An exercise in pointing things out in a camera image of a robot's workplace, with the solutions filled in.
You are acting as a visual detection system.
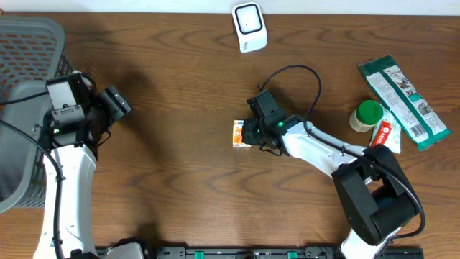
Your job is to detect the orange tissue pack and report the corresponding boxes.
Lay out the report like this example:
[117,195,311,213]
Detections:
[232,119,251,147]

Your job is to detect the green-lidded small jar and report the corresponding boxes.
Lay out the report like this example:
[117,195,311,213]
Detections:
[349,100,383,132]

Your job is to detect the red adhesive tube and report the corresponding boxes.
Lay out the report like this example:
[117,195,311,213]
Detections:
[370,121,394,147]

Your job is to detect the mint green wipes pack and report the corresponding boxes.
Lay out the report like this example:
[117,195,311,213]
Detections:
[374,109,401,154]

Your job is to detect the green 3M adhesive package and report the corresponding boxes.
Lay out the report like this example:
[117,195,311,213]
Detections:
[358,55,451,151]

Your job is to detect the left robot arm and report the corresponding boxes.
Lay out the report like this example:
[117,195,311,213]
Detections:
[34,82,132,258]

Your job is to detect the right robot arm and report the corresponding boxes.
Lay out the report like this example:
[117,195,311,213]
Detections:
[241,114,426,258]

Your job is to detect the white barcode scanner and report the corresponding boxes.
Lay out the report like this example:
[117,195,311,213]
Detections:
[231,1,268,53]

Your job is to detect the grey plastic mesh basket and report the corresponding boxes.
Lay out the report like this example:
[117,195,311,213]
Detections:
[1,16,73,212]

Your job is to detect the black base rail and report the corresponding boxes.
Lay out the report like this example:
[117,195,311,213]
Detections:
[96,238,425,259]

